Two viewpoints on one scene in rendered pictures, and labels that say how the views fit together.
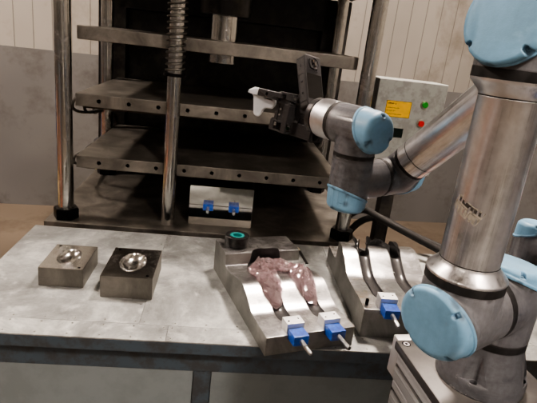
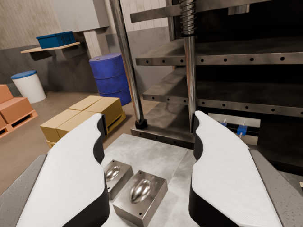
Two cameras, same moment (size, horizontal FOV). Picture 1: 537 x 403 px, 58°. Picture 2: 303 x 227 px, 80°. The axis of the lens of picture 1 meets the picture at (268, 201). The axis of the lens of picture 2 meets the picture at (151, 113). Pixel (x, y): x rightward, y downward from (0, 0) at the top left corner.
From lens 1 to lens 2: 1.03 m
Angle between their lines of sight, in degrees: 40
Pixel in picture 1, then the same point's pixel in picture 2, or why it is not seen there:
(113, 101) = (154, 61)
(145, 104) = (173, 59)
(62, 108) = (126, 69)
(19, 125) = not seen: hidden behind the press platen
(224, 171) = (233, 104)
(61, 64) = (121, 43)
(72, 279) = not seen: hidden behind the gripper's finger
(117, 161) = (162, 97)
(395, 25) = not seen: outside the picture
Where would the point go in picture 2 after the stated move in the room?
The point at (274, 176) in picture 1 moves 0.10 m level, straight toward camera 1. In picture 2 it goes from (281, 108) to (278, 119)
